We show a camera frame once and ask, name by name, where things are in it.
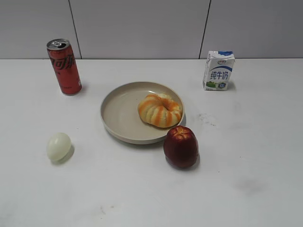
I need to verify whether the red cola can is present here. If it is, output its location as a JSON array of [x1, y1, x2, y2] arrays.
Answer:
[[46, 38, 82, 95]]

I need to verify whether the white blue milk carton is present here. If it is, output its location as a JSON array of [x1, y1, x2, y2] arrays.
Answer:
[[203, 51, 235, 91]]

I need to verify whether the red apple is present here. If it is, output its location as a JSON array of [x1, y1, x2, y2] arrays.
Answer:
[[163, 126, 199, 168]]

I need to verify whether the beige round plate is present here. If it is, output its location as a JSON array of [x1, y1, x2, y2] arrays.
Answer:
[[100, 81, 185, 145]]

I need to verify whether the orange striped croissant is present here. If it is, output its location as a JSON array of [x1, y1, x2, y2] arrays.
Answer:
[[137, 93, 183, 128]]

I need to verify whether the white egg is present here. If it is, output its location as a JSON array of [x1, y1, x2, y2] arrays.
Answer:
[[46, 132, 71, 162]]

